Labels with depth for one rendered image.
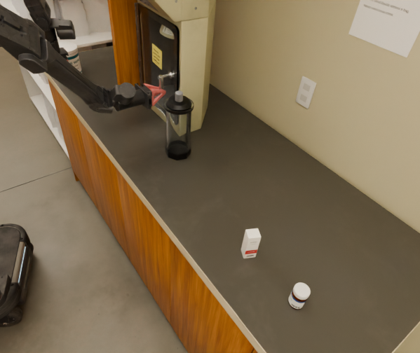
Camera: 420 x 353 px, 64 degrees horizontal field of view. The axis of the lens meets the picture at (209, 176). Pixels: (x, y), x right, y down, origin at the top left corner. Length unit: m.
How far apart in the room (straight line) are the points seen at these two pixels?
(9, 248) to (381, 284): 1.75
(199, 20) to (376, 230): 0.94
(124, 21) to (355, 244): 1.23
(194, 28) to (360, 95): 0.62
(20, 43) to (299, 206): 0.95
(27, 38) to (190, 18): 0.54
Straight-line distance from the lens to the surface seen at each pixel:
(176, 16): 1.21
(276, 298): 0.99
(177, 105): 1.19
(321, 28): 1.36
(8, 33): 0.91
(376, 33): 1.24
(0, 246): 2.12
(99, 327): 1.99
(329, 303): 1.03
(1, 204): 2.70
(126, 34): 1.58
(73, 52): 1.88
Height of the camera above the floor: 1.79
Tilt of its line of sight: 43 degrees down
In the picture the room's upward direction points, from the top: 6 degrees clockwise
